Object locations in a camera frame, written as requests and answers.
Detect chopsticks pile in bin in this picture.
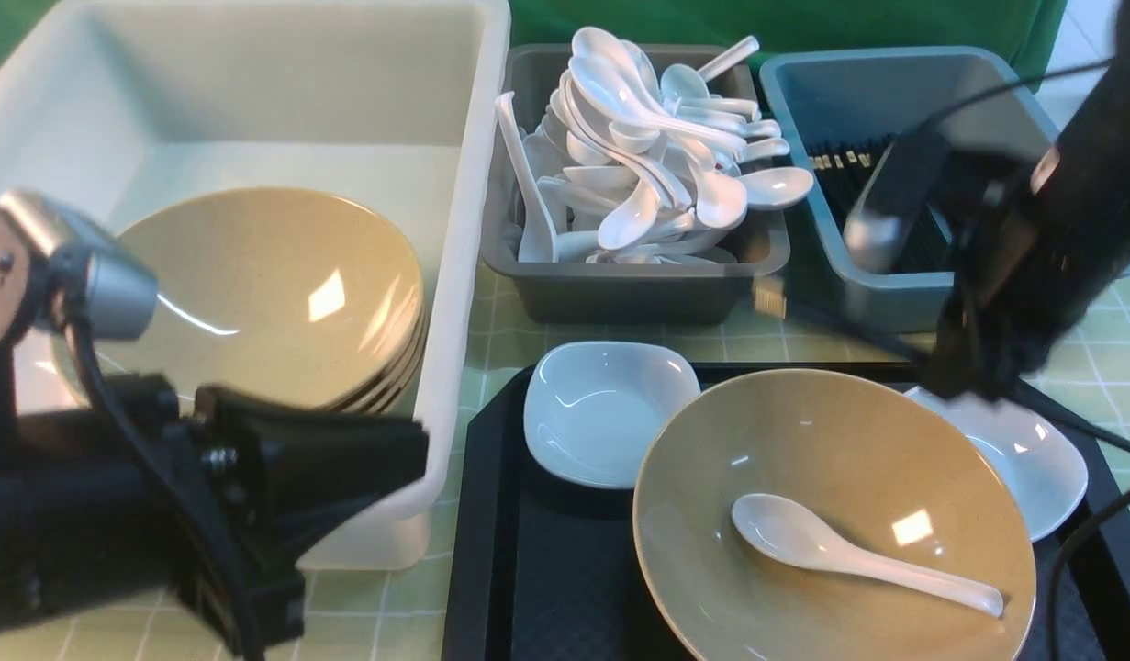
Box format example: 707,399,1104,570
807,133,951,273

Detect black chopstick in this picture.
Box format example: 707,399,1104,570
754,296,1130,454

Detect white soup spoon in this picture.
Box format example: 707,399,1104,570
730,493,1005,619

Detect stack of tan bowls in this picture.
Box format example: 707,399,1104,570
95,186,427,414

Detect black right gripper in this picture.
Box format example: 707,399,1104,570
923,151,1107,400

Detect teal plastic bin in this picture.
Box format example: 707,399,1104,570
758,46,1059,334

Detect green backdrop cloth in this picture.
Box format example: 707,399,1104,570
0,1,1068,75

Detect pile of white spoons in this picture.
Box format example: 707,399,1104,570
495,27,816,266

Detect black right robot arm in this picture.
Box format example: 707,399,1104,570
922,1,1130,400

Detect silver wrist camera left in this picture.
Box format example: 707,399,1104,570
0,189,159,343

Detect white plastic tub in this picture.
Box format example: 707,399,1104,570
0,1,510,569

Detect tan noodle bowl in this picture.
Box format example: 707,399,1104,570
632,368,1037,660

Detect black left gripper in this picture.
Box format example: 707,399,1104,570
165,388,431,647

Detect grey plastic bin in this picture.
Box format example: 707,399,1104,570
479,43,791,325

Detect white square dish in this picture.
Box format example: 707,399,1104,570
523,342,699,490
905,388,1089,543

